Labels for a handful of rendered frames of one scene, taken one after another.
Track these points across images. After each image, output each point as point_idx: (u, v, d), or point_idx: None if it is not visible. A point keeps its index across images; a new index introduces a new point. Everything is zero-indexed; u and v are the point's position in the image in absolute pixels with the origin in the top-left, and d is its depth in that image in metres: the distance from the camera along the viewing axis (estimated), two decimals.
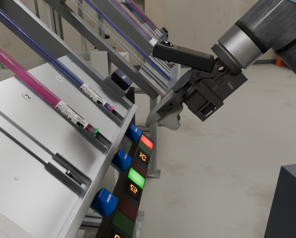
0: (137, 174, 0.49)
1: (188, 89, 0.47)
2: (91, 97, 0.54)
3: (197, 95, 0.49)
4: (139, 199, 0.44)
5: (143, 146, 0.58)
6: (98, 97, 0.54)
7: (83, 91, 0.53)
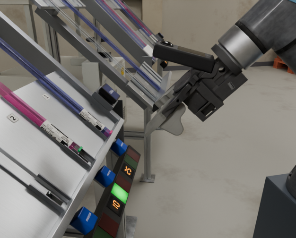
0: (120, 190, 0.50)
1: (188, 89, 0.47)
2: (90, 123, 0.56)
3: (197, 95, 0.49)
4: (121, 214, 0.46)
5: (129, 159, 0.60)
6: (97, 122, 0.56)
7: (82, 116, 0.56)
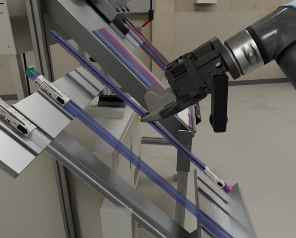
0: None
1: None
2: (212, 180, 0.58)
3: None
4: None
5: None
6: (218, 179, 0.58)
7: (205, 174, 0.57)
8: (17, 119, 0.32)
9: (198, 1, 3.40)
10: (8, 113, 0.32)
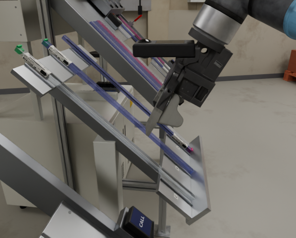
0: None
1: (176, 79, 0.47)
2: (178, 142, 0.80)
3: (187, 83, 0.48)
4: None
5: None
6: (183, 142, 0.80)
7: (173, 138, 0.80)
8: (40, 66, 0.53)
9: (191, 0, 3.60)
10: (35, 62, 0.52)
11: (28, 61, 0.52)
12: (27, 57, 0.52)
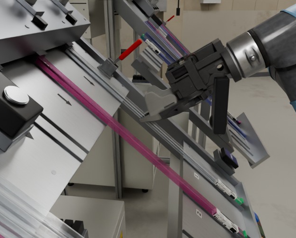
0: None
1: None
2: (230, 116, 1.02)
3: None
4: None
5: None
6: (233, 116, 1.02)
7: None
8: (224, 184, 0.59)
9: (204, 1, 3.82)
10: (228, 187, 0.60)
11: (229, 191, 0.60)
12: (231, 191, 0.60)
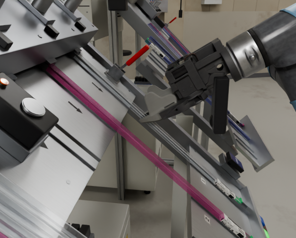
0: None
1: None
2: (233, 119, 1.02)
3: None
4: None
5: None
6: (237, 119, 1.02)
7: (230, 116, 1.02)
8: (223, 184, 0.59)
9: (205, 2, 3.83)
10: (227, 187, 0.60)
11: (228, 191, 0.60)
12: (230, 191, 0.60)
